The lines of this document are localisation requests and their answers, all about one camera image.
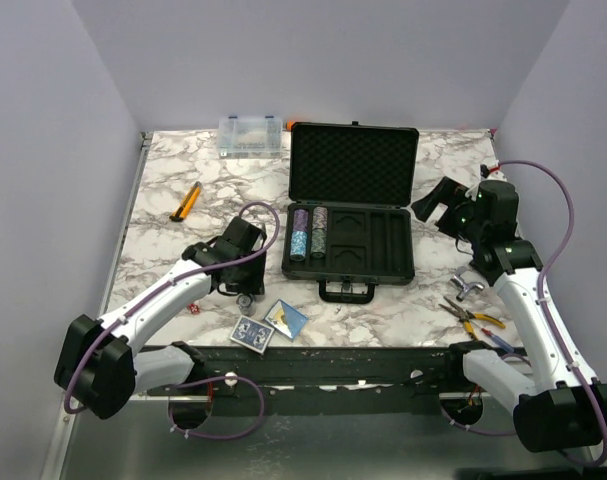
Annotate clear plastic organizer box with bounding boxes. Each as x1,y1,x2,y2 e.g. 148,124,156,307
217,116,283,158

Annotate blue tan 10 chip stack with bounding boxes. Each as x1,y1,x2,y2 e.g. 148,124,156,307
236,294,256,317

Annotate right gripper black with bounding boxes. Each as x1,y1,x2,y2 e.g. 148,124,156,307
412,176,487,244

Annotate purple chip stack back left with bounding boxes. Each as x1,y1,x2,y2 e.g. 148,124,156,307
293,209,309,232

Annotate ace of spades card deck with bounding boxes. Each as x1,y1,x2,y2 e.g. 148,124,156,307
263,299,308,341

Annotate blue back card deck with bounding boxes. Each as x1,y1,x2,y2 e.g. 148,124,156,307
229,316,275,354

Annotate light blue chip stack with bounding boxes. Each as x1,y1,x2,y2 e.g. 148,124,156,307
289,230,308,262

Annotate red blue screwdriver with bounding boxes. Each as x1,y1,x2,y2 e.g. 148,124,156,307
481,328,514,353

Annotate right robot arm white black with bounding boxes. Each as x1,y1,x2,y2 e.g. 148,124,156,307
411,177,607,452

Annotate silver metal clamp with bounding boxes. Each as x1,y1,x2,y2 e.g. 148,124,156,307
450,266,485,302

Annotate black poker set case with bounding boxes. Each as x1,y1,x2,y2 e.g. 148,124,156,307
281,122,420,305

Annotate dark green chip stack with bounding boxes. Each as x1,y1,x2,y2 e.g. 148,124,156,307
310,228,327,259

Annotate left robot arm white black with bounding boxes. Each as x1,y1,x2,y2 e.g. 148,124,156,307
54,217,273,419

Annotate yellow black utility knife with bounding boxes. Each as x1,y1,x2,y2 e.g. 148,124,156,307
169,181,202,223

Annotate yellow handled pliers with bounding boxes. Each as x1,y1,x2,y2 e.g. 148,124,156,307
439,297,506,341

